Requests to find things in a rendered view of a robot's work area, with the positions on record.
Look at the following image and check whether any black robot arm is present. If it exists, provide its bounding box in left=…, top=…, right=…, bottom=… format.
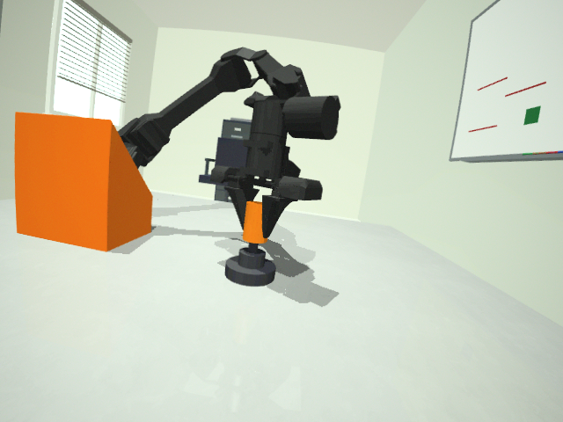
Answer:
left=118, top=47, right=341, bottom=169

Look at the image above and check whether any orange knob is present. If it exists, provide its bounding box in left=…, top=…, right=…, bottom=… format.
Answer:
left=243, top=201, right=267, bottom=244

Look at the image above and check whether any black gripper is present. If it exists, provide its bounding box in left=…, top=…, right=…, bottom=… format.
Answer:
left=210, top=133, right=323, bottom=238

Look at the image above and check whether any dark grey stepped pedestal with shaft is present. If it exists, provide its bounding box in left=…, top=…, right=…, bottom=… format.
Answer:
left=224, top=243, right=276, bottom=287

